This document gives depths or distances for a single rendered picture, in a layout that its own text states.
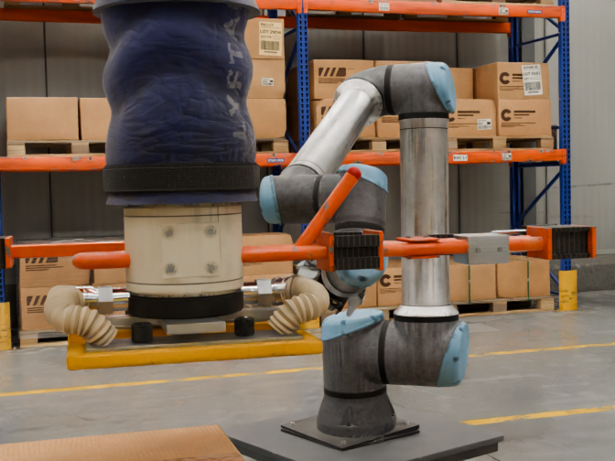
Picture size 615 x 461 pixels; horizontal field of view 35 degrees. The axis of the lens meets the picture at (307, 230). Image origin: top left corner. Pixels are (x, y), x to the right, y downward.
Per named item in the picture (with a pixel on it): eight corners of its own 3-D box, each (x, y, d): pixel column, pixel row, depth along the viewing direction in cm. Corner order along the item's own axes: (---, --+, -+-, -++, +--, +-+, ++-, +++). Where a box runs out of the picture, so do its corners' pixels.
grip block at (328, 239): (330, 273, 141) (329, 233, 140) (315, 267, 150) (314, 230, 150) (385, 271, 143) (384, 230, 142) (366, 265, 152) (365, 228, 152)
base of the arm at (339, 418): (302, 423, 234) (300, 382, 233) (367, 408, 243) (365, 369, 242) (345, 443, 218) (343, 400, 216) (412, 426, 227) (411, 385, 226)
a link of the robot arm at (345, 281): (393, 230, 167) (389, 286, 165) (375, 244, 179) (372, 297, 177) (339, 223, 166) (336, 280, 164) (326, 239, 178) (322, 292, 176)
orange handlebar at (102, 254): (-8, 279, 131) (-9, 252, 131) (7, 262, 161) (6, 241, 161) (602, 252, 153) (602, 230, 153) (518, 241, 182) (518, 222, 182)
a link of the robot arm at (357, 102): (345, 60, 230) (248, 183, 174) (395, 58, 226) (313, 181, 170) (351, 106, 235) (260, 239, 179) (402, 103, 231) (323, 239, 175)
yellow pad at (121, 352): (66, 371, 123) (65, 332, 123) (67, 358, 133) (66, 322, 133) (323, 354, 131) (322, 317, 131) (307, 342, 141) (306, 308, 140)
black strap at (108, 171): (105, 194, 126) (103, 164, 126) (101, 193, 149) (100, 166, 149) (274, 190, 132) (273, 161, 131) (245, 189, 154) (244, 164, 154)
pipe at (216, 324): (65, 341, 125) (64, 297, 125) (68, 316, 149) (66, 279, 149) (319, 326, 133) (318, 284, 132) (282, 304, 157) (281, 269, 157)
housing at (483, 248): (469, 265, 147) (468, 236, 147) (451, 262, 154) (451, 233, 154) (511, 263, 149) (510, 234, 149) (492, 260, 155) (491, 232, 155)
